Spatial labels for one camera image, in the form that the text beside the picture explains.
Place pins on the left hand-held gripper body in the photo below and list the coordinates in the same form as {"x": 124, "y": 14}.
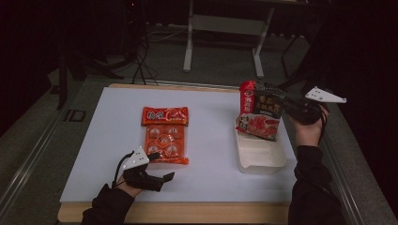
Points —
{"x": 134, "y": 160}

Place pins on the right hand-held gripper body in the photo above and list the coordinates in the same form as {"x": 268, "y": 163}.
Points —
{"x": 305, "y": 111}

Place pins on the orange soup base packet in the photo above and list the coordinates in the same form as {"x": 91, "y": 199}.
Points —
{"x": 164, "y": 140}

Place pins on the red and black sauce packet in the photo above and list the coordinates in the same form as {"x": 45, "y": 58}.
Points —
{"x": 261, "y": 125}

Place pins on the white plastic container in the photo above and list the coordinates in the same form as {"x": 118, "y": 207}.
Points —
{"x": 259, "y": 154}

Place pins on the person's right hand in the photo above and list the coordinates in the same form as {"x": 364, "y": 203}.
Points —
{"x": 308, "y": 134}

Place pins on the person's left hand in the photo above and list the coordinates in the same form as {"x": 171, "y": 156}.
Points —
{"x": 130, "y": 190}

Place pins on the black chair base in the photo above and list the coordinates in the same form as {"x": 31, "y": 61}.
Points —
{"x": 313, "y": 75}

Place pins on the white paper sheet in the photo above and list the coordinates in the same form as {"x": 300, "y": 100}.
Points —
{"x": 212, "y": 175}

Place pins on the black metal stand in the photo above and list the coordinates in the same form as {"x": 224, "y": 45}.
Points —
{"x": 62, "y": 87}

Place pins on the white desk frame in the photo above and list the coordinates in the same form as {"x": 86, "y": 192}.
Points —
{"x": 225, "y": 23}

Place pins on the metal floor rail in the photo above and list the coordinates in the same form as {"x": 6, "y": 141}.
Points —
{"x": 344, "y": 184}
{"x": 34, "y": 159}

